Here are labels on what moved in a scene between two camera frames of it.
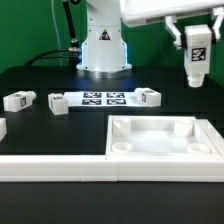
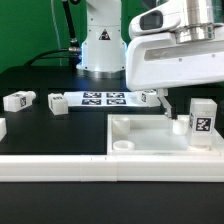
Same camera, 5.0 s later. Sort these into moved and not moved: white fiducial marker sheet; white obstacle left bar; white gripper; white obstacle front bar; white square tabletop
Moved: white gripper
Not moved: white fiducial marker sheet; white square tabletop; white obstacle front bar; white obstacle left bar
